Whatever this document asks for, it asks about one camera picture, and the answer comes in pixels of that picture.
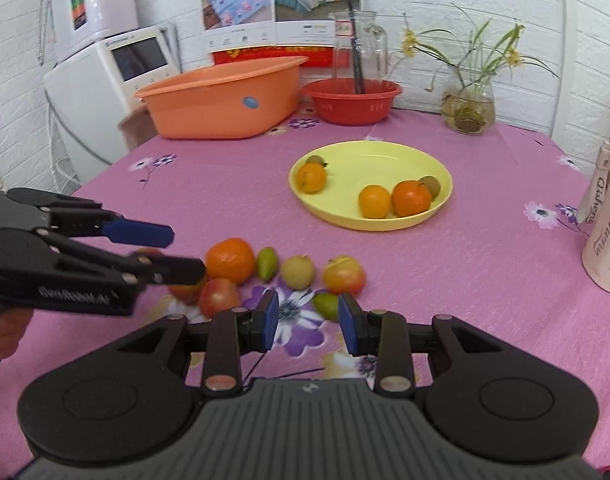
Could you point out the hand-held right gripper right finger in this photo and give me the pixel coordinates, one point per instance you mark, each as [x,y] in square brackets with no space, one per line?
[347,322]

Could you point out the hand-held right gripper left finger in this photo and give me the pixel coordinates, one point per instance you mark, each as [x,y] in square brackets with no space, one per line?
[271,320]

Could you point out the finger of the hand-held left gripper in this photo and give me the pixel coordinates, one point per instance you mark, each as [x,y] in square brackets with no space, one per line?
[180,270]
[140,234]

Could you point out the green oval fruit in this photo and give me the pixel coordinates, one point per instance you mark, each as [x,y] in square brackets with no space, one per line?
[266,262]
[326,306]

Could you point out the yellow red apple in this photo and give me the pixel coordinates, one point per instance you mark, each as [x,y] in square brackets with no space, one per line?
[344,275]

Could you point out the large orange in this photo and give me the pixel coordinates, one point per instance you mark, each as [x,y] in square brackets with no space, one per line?
[230,260]

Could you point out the tan round fruit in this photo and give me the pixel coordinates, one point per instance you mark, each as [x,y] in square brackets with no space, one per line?
[298,271]
[430,185]
[315,160]

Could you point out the small orange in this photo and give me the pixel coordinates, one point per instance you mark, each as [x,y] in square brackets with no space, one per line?
[312,178]
[375,201]

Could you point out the orange with green stem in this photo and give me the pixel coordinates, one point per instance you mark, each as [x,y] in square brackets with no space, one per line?
[411,198]

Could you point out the yellow plastic plate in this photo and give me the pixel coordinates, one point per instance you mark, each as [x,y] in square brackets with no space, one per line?
[365,165]

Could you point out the person's left hand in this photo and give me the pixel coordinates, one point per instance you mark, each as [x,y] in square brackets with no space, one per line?
[10,332]

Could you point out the pink floral tablecloth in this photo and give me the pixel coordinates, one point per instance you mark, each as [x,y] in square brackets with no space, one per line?
[460,285]

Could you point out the white appliance with screen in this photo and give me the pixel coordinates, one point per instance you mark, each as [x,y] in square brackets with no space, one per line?
[85,110]

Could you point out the orange plastic basin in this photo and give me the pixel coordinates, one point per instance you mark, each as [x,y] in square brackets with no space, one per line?
[210,110]

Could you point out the red plastic basket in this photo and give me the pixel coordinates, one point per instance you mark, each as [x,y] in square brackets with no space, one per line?
[355,110]

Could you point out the glass vase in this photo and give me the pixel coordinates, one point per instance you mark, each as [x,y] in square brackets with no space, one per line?
[467,115]

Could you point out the black stirring stick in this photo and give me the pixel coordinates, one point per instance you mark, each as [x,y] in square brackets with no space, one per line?
[357,60]

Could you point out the glass pitcher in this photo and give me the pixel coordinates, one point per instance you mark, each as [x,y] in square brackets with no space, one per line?
[374,50]

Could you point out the green flowering plant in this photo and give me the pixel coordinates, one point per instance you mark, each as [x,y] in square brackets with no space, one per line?
[409,40]

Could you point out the wall poster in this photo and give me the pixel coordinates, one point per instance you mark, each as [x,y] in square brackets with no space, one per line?
[240,0]

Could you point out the white wall pipe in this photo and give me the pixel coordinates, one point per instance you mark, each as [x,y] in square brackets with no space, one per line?
[564,35]

